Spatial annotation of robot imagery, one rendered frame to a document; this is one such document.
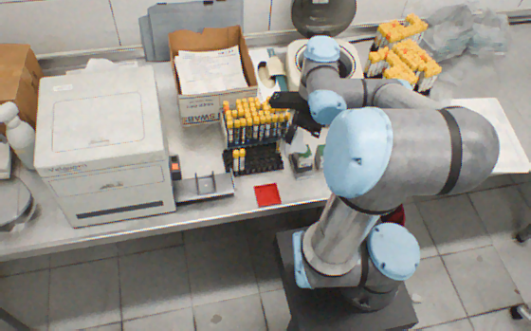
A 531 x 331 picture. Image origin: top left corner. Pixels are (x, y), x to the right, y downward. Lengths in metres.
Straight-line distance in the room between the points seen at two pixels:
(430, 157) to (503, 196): 2.16
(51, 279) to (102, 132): 1.28
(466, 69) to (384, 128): 1.30
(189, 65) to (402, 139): 1.08
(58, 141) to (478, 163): 0.85
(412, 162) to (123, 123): 0.72
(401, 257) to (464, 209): 1.63
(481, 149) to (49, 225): 1.09
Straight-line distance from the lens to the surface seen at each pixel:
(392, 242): 0.98
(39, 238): 1.35
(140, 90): 1.16
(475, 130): 0.62
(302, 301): 1.13
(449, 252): 2.43
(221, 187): 1.28
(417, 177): 0.59
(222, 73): 1.52
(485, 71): 1.89
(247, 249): 2.19
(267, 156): 1.36
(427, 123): 0.60
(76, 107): 1.16
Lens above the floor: 2.01
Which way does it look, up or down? 55 degrees down
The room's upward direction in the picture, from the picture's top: 7 degrees clockwise
